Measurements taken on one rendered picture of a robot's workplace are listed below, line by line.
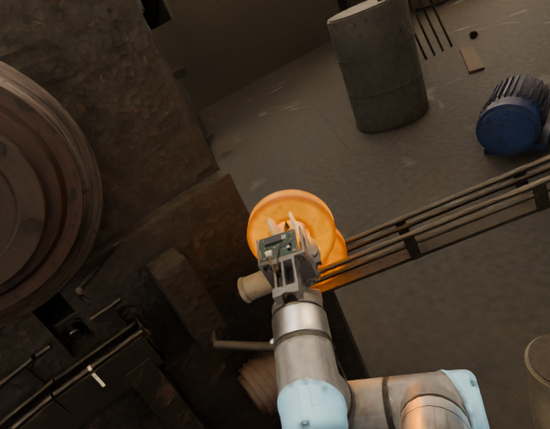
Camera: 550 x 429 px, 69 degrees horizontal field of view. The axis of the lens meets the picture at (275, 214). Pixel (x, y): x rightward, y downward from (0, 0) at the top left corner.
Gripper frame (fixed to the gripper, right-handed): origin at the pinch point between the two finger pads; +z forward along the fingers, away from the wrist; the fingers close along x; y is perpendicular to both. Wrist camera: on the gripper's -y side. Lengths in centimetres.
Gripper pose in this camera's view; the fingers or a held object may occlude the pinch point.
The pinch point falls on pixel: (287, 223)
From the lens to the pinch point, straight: 70.3
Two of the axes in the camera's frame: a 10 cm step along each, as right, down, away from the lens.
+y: -3.5, -6.6, -6.6
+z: -0.9, -6.8, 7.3
